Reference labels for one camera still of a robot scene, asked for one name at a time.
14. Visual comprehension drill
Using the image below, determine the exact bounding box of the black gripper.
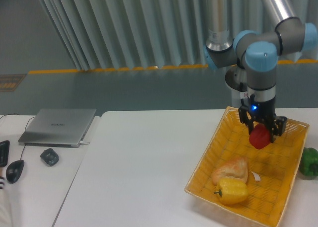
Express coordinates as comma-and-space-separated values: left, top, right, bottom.
238, 94, 287, 143

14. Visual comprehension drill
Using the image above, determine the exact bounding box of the red bell pepper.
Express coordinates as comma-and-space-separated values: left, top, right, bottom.
249, 123, 270, 150

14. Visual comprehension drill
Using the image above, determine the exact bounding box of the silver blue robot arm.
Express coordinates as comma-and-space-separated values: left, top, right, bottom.
206, 0, 318, 142

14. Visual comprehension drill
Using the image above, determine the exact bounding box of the white striped sleeve forearm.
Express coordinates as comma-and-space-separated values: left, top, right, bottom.
0, 176, 13, 227

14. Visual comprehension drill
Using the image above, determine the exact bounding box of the green bell pepper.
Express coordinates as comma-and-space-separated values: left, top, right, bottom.
299, 148, 318, 177

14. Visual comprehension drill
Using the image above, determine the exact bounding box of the yellow bell pepper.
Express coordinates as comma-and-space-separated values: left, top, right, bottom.
214, 177, 249, 205

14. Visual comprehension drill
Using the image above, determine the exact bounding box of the yellow woven basket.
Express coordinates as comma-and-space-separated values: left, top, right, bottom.
185, 106, 310, 227

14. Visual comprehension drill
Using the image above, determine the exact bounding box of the croissant bread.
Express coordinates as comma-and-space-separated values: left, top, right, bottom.
212, 156, 248, 186

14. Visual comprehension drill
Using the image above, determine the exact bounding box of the white paper scrap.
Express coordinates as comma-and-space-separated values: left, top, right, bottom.
251, 171, 261, 182

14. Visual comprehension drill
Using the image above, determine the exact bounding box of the grey pleated curtain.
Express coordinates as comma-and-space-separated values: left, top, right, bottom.
33, 0, 311, 72

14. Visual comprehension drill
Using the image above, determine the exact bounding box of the silver laptop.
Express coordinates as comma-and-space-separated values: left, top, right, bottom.
18, 109, 96, 148

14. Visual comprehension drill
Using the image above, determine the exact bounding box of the black small gadget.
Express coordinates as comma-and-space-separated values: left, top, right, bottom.
40, 148, 59, 166

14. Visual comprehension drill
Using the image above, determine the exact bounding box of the black computer mouse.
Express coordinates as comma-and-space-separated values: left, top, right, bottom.
5, 159, 25, 184

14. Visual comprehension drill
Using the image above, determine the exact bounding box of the black keyboard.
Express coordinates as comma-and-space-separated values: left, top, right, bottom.
0, 140, 10, 167

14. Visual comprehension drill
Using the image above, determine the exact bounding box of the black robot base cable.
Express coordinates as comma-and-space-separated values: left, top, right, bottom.
239, 82, 246, 108

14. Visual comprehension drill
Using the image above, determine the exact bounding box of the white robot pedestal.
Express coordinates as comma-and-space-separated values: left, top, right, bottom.
225, 65, 248, 108

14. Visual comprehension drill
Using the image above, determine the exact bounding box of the black mouse cable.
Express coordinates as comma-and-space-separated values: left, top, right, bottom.
0, 113, 37, 161

